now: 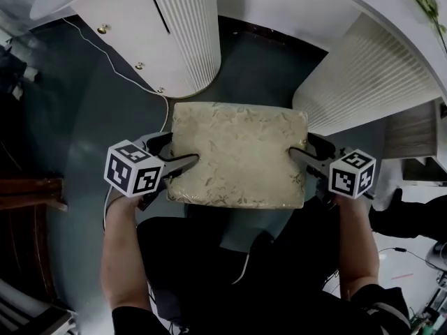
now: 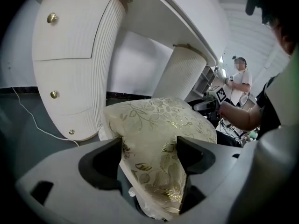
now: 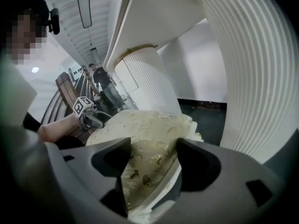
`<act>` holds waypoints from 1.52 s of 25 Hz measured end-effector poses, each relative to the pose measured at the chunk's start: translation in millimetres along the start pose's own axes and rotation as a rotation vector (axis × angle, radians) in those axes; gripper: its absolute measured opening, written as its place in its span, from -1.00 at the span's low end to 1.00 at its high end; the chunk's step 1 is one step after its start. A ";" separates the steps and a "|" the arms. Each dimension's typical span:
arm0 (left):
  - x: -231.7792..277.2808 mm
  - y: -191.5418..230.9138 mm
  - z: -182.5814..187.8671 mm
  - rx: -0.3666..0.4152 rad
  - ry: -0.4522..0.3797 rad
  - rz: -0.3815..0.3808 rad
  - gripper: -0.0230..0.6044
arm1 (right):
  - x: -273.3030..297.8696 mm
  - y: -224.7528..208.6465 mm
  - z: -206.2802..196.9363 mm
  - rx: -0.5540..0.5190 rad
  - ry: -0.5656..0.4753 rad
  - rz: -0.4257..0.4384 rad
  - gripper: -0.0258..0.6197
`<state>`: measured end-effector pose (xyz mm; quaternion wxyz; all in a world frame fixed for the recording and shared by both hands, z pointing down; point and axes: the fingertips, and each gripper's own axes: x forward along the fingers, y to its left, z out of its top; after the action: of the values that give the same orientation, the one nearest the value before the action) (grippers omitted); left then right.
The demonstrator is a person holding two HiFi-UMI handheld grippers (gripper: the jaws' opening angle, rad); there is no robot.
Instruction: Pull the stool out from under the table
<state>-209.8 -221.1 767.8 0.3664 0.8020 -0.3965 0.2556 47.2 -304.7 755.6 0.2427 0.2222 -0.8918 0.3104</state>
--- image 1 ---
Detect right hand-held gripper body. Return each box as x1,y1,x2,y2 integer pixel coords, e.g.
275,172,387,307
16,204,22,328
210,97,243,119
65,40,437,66
315,147,378,206

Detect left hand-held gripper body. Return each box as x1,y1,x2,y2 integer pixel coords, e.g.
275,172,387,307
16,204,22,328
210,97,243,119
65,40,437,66
103,133,167,211

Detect cream upholstered stool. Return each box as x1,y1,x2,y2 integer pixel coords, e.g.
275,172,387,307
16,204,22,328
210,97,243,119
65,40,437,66
165,100,310,211

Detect white desk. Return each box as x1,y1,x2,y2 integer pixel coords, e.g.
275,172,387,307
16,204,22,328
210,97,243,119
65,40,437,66
29,0,447,137

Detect person's left forearm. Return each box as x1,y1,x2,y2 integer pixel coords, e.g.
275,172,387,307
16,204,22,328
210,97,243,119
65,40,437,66
101,193,155,314

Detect person's right forearm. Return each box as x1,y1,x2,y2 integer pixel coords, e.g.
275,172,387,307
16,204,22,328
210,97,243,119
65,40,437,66
334,191,381,302

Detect person's black trousers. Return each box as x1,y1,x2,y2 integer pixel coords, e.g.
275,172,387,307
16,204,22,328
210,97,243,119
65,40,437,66
135,193,342,335

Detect dark brown wooden cabinet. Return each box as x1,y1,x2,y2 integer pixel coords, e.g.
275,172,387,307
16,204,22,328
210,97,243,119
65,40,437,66
0,175,70,307

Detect person's black shirt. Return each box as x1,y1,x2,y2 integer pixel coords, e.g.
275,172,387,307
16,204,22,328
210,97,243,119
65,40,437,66
110,282,412,335

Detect cluttered equipment pile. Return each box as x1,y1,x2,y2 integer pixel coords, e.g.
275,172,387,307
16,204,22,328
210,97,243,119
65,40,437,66
409,269,447,332

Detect white slatted furniture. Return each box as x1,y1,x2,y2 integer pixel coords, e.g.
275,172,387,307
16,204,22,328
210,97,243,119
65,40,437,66
0,276,82,335

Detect artificial flower sprig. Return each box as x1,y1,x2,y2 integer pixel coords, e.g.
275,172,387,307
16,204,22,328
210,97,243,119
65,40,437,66
402,0,447,54

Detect black floor cable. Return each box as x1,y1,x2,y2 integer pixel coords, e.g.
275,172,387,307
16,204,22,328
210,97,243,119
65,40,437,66
378,245,436,260

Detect white floor cable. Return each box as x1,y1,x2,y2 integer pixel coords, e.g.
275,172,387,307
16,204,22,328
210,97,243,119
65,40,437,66
61,17,171,232

